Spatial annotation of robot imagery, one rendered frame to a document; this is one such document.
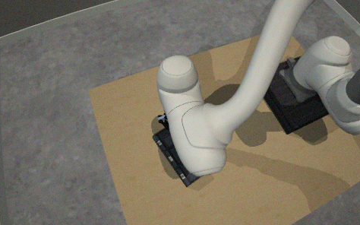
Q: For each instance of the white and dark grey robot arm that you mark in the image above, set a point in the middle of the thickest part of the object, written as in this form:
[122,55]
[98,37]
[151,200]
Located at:
[200,132]

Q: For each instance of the dark grey rack of three bins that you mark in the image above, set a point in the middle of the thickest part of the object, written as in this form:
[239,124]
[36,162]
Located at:
[164,141]

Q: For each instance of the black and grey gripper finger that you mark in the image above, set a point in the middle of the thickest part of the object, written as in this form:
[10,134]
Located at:
[163,121]

